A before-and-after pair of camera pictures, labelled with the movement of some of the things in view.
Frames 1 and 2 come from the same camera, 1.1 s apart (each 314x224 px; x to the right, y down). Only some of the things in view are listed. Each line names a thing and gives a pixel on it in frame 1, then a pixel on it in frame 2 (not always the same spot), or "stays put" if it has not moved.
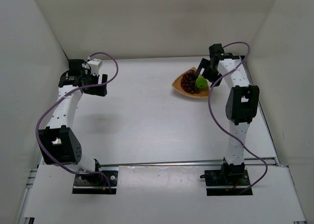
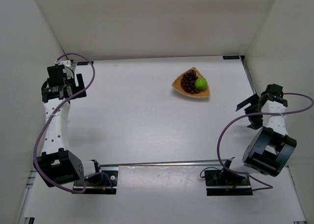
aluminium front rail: x=187 y=163 stays put
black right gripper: x=208 y=71 to x=255 y=110
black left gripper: x=95 y=85 to x=74 y=92
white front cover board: x=166 y=195 stays put
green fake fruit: x=201 y=83 stays put
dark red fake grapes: x=188 y=82 stays put
